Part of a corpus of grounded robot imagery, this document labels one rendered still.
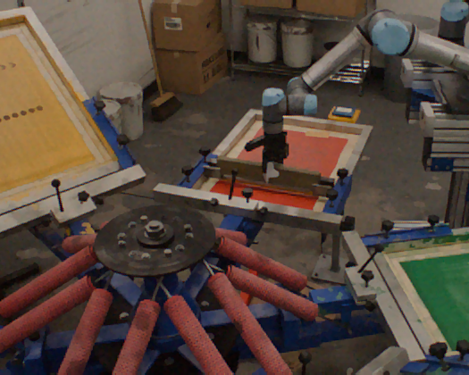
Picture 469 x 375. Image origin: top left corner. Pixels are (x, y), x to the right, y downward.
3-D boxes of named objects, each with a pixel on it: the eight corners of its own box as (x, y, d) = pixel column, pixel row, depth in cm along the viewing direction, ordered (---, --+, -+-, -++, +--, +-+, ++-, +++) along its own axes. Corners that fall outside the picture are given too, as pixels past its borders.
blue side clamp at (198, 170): (207, 165, 265) (206, 151, 261) (219, 167, 264) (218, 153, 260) (175, 203, 240) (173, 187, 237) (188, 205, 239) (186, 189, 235)
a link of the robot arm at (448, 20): (434, 35, 283) (438, 4, 276) (442, 27, 294) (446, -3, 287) (461, 39, 279) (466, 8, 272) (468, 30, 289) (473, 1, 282)
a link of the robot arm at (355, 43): (380, -6, 230) (279, 81, 244) (386, 3, 220) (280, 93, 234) (399, 18, 235) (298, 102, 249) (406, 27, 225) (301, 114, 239)
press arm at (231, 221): (234, 216, 224) (234, 204, 221) (250, 220, 222) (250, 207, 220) (214, 245, 209) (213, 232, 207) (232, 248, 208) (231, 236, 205)
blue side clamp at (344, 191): (339, 187, 251) (339, 171, 247) (351, 189, 250) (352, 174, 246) (319, 229, 226) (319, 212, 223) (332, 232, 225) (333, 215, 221)
